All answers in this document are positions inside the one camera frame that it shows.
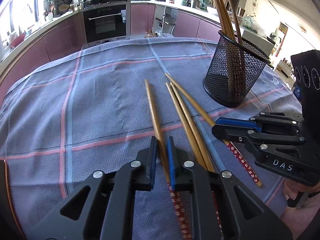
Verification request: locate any purple plaid tablecloth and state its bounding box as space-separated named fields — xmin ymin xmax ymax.
xmin=1 ymin=38 xmax=301 ymax=237

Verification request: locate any right hand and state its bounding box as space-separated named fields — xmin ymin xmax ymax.
xmin=280 ymin=179 xmax=319 ymax=239

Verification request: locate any black built-in oven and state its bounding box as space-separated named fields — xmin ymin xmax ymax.
xmin=83 ymin=4 xmax=126 ymax=43

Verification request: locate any wooden chopstick red patterned end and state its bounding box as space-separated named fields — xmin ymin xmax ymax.
xmin=223 ymin=0 xmax=243 ymax=45

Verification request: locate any pink bowl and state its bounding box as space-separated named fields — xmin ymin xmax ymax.
xmin=10 ymin=32 xmax=26 ymax=48

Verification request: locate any chopstick with red flower end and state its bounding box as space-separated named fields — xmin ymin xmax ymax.
xmin=165 ymin=73 xmax=263 ymax=187

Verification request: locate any wooden chopstick plain brown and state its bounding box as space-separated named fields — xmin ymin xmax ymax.
xmin=214 ymin=0 xmax=235 ymax=41

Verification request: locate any black mesh utensil holder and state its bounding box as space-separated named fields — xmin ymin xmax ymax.
xmin=203 ymin=30 xmax=270 ymax=108

